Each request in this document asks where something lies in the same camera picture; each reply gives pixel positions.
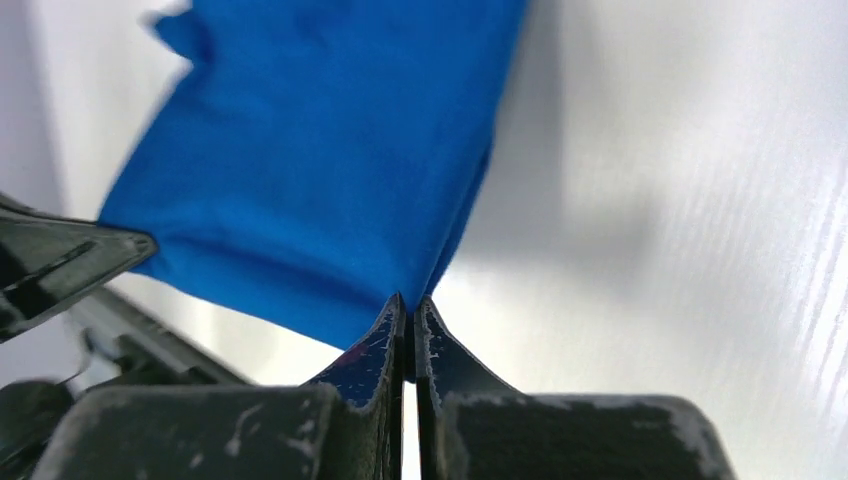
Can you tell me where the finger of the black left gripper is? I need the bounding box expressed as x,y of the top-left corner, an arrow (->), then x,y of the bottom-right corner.
1,195 -> 158,342

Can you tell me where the blue panda print t-shirt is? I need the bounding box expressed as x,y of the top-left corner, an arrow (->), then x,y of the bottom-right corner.
99,1 -> 526,349

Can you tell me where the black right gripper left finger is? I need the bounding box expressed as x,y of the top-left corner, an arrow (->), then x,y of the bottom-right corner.
33,295 -> 406,479

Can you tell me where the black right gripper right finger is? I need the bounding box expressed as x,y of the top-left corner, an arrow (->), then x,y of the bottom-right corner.
414,297 -> 736,479

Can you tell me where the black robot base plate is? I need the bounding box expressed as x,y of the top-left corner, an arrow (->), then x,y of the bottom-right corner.
69,287 -> 250,385

